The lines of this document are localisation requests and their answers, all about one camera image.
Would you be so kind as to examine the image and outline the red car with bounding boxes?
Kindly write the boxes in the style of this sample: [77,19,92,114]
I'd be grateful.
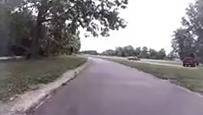
[126,55,142,62]

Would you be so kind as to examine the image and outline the distant row of trees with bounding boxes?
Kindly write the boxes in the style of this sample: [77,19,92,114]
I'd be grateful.
[79,41,178,61]

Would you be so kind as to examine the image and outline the grey asphalt road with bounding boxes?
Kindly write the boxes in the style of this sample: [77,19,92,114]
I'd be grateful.
[30,53,203,115]

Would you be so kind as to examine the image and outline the pale concrete kerb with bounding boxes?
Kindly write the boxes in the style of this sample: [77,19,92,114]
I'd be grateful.
[0,53,92,115]

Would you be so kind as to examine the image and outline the pale cross road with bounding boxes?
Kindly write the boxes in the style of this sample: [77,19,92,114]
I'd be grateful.
[85,54,203,70]

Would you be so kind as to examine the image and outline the large leafy tree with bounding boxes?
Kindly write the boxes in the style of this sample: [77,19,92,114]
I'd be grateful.
[0,0,130,66]

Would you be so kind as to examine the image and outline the grass verge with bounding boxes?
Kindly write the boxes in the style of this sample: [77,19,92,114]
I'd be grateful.
[99,56,203,98]
[0,51,89,107]

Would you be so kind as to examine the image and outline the red vehicle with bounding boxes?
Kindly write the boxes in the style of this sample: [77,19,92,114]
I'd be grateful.
[181,56,198,69]

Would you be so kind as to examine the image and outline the pale side path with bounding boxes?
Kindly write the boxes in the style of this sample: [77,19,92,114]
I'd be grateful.
[0,54,25,63]

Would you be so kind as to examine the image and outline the dense wood of trees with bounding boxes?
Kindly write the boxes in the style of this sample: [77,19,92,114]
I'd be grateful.
[0,0,85,63]

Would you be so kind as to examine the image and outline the group of trees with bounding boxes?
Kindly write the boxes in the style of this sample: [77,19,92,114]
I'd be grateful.
[169,0,203,68]

